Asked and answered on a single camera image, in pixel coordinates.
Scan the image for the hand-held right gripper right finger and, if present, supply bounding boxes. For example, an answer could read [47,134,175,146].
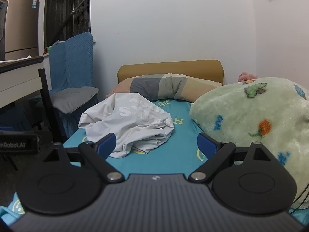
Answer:
[189,133,272,183]

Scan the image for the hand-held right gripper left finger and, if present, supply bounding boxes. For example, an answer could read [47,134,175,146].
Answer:
[43,133,125,182]

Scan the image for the white t-shirt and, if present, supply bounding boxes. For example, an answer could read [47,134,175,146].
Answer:
[78,92,175,159]

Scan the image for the teal printed bedsheet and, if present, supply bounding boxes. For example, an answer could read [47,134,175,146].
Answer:
[0,98,309,224]

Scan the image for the green printed fleece blanket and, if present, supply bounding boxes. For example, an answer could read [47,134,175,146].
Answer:
[189,77,309,209]

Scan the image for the grey seat cushion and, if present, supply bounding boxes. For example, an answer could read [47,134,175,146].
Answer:
[52,86,100,114]

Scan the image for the white desk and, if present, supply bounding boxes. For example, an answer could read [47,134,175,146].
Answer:
[0,55,45,109]

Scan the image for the person's arm grey sleeve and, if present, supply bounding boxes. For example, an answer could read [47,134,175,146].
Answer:
[111,73,222,103]

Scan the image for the pink plush toy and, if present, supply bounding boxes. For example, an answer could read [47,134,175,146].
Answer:
[238,72,258,83]

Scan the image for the mustard padded headboard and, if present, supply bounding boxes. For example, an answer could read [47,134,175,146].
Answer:
[117,59,224,86]

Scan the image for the chair with blue cover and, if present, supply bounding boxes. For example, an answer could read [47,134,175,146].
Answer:
[48,32,99,136]

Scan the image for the beige refrigerator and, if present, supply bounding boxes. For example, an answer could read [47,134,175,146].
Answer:
[5,0,40,61]

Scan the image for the dark window grille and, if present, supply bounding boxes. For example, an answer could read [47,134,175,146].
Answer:
[43,0,92,49]

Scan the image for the black chair frame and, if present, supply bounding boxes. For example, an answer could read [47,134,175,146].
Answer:
[38,68,68,143]

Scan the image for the thin black cable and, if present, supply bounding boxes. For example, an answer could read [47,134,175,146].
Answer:
[291,181,309,214]

